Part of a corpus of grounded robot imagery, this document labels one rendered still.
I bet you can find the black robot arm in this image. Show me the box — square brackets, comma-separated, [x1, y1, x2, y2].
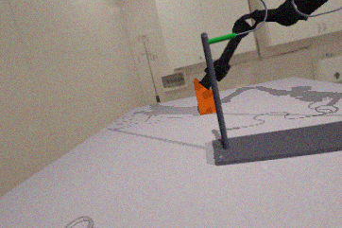
[199, 0, 323, 90]

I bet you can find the yellow handle with grey metal loop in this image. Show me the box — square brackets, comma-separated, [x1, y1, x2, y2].
[66, 217, 94, 228]

